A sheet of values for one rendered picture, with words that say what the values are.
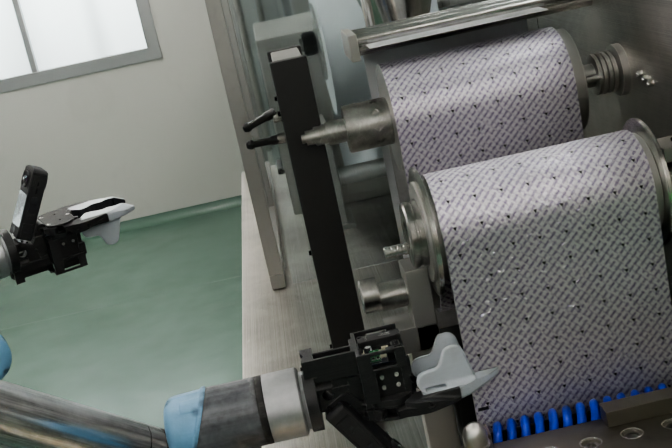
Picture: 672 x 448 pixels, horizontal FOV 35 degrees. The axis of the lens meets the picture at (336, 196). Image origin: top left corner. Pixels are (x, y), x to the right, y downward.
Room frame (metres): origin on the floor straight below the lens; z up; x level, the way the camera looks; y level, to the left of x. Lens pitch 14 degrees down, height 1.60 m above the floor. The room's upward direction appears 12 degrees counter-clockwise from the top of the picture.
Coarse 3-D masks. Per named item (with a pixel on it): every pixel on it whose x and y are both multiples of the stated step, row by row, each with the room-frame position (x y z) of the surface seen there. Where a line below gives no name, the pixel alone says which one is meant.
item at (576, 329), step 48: (480, 288) 1.08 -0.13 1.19; (528, 288) 1.08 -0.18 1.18; (576, 288) 1.08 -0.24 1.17; (624, 288) 1.08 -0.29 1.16; (480, 336) 1.08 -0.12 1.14; (528, 336) 1.08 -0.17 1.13; (576, 336) 1.08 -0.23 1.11; (624, 336) 1.08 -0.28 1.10; (528, 384) 1.08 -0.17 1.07; (576, 384) 1.08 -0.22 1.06; (624, 384) 1.08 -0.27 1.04
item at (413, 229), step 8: (400, 208) 1.15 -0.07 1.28; (408, 208) 1.12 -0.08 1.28; (416, 208) 1.12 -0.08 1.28; (400, 216) 1.17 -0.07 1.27; (408, 216) 1.11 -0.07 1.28; (416, 216) 1.11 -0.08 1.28; (408, 224) 1.11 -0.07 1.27; (416, 224) 1.11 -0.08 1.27; (408, 232) 1.11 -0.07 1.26; (416, 232) 1.10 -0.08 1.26; (424, 232) 1.10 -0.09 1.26; (408, 240) 1.13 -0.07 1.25; (416, 240) 1.10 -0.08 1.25; (424, 240) 1.10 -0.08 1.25; (416, 248) 1.10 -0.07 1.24; (424, 248) 1.10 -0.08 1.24; (416, 256) 1.10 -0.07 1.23; (424, 256) 1.11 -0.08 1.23; (416, 264) 1.11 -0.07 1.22; (424, 264) 1.12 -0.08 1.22
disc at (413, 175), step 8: (408, 176) 1.19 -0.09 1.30; (416, 176) 1.12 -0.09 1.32; (416, 184) 1.12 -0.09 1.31; (424, 192) 1.09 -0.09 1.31; (424, 200) 1.09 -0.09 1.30; (424, 208) 1.09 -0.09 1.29; (432, 216) 1.08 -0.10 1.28; (432, 224) 1.07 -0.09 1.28; (432, 232) 1.07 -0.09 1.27; (432, 240) 1.08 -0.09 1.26; (440, 256) 1.07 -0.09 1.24; (440, 264) 1.07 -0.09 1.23; (440, 272) 1.07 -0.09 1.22; (440, 280) 1.08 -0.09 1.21; (440, 288) 1.09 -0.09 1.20
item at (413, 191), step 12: (648, 156) 1.11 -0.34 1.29; (660, 180) 1.09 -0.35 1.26; (660, 192) 1.09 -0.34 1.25; (420, 204) 1.10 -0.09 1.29; (432, 204) 1.10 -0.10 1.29; (660, 204) 1.09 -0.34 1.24; (660, 216) 1.10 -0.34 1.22; (432, 252) 1.08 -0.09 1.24; (444, 252) 1.08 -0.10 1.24; (432, 264) 1.09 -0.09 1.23; (444, 264) 1.09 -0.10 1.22; (432, 276) 1.11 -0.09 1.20; (444, 276) 1.10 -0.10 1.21
